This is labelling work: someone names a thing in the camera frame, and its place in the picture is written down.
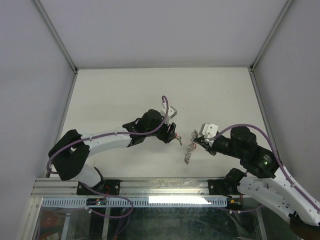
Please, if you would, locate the purple cable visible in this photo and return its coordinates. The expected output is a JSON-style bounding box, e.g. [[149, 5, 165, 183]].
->
[[213, 123, 320, 216], [46, 95, 171, 176]]

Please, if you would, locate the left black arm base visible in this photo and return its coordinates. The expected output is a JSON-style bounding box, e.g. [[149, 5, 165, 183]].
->
[[76, 179, 122, 196]]

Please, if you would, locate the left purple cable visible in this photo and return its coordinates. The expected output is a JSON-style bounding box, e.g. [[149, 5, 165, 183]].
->
[[46, 95, 171, 176]]

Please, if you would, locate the left aluminium frame post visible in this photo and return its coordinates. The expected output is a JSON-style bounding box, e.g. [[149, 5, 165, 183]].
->
[[31, 0, 78, 73]]

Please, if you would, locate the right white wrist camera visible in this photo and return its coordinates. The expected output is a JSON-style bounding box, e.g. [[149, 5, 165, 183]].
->
[[199, 123, 219, 145]]

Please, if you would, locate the silver key red tag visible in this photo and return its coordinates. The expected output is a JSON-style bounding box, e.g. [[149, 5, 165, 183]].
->
[[175, 133, 183, 146]]

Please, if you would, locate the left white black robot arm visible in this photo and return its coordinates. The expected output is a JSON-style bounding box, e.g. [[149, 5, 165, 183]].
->
[[48, 107, 177, 195]]

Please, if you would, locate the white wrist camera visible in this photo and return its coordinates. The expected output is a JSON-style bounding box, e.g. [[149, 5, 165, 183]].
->
[[160, 98, 178, 126], [199, 123, 219, 145]]

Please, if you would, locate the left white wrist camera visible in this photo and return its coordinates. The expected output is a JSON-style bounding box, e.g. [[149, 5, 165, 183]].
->
[[160, 98, 178, 126]]

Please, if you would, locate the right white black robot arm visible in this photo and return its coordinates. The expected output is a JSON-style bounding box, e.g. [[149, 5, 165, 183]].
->
[[193, 123, 320, 240]]

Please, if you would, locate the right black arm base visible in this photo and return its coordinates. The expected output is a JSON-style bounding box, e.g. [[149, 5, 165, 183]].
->
[[207, 179, 241, 198]]

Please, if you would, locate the aluminium frame post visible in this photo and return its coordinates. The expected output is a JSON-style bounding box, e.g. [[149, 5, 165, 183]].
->
[[250, 0, 296, 72], [31, 0, 78, 73]]

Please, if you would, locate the right aluminium frame post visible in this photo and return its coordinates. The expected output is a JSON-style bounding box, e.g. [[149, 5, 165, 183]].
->
[[250, 0, 296, 72]]

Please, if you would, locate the aluminium mounting rail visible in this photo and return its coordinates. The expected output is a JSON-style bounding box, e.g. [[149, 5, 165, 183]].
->
[[31, 177, 240, 198]]

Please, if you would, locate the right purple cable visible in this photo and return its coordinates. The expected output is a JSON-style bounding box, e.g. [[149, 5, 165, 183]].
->
[[213, 123, 320, 216]]

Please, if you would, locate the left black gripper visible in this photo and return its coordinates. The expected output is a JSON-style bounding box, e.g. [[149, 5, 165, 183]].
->
[[145, 115, 176, 143]]

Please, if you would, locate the white slotted cable duct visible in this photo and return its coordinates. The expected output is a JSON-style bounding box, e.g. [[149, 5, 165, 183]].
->
[[42, 196, 228, 208]]

